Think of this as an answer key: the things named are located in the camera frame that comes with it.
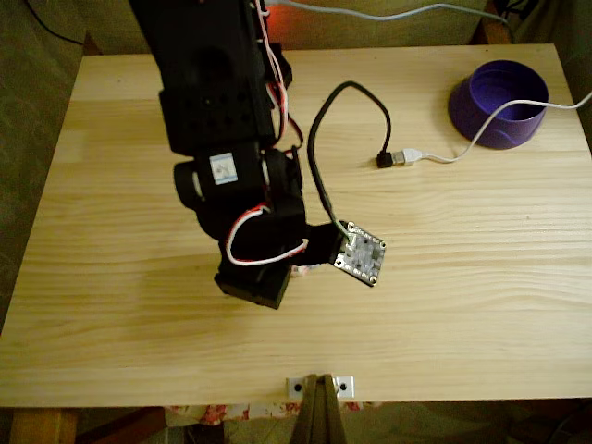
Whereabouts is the white pink candy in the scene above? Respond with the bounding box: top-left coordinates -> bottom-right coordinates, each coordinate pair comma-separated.
290,262 -> 321,279

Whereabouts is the purple plastic bowl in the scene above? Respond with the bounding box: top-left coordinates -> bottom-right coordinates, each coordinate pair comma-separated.
447,58 -> 550,151

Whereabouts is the red floral cloth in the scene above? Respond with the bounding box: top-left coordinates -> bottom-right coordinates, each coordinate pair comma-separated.
166,401 -> 385,426

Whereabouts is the bare camera circuit board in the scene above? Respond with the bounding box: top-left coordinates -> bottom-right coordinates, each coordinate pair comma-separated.
332,220 -> 388,288

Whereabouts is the small metal bracket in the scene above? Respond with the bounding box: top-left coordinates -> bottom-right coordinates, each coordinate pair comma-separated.
285,375 -> 356,400

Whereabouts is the brown camera stand pole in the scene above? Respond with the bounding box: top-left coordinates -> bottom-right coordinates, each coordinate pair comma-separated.
290,373 -> 348,444

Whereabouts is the white USB cable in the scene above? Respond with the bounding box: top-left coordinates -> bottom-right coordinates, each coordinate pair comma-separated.
391,90 -> 592,167

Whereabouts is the grey cable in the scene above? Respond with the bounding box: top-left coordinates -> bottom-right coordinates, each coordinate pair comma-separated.
266,0 -> 515,43

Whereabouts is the thin black cable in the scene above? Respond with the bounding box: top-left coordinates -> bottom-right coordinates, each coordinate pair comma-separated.
21,0 -> 87,45

